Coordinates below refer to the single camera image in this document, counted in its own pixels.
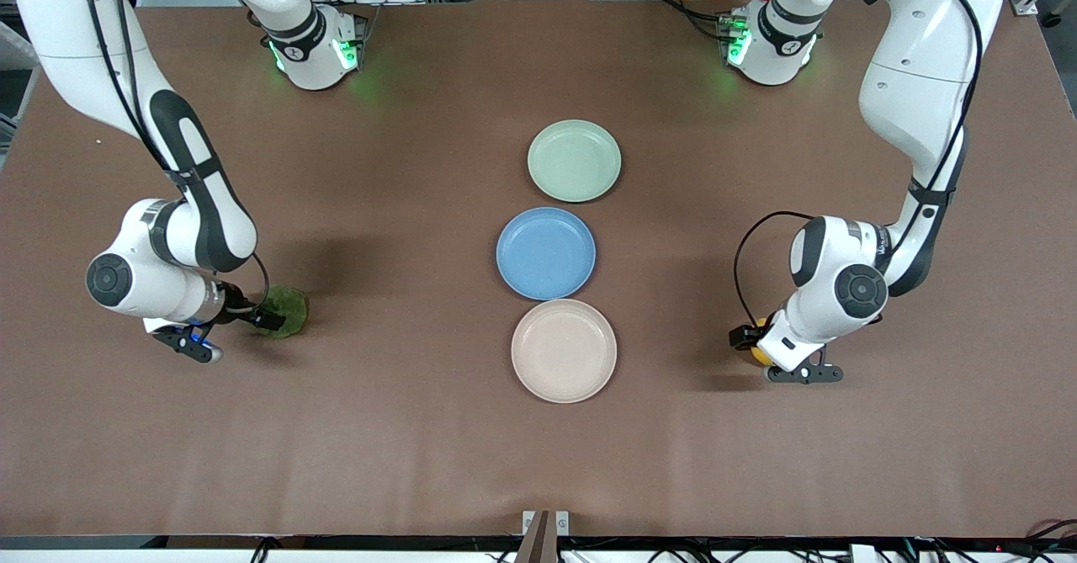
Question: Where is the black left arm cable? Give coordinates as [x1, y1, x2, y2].
[734, 0, 985, 332]

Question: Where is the beige round plate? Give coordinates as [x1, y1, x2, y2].
[511, 299, 618, 404]

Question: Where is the yellow lemon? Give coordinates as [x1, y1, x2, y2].
[751, 317, 777, 368]

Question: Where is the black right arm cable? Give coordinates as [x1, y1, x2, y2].
[80, 0, 272, 316]

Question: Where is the green lettuce leaf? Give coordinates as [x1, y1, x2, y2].
[255, 287, 310, 339]

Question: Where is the light green round plate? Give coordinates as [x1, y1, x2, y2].
[528, 120, 623, 204]

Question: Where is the metal table edge bracket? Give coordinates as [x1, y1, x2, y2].
[522, 510, 570, 563]

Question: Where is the blue round plate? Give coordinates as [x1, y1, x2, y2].
[496, 207, 597, 301]

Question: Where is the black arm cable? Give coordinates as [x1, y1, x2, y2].
[734, 0, 985, 332]
[80, 0, 272, 316]

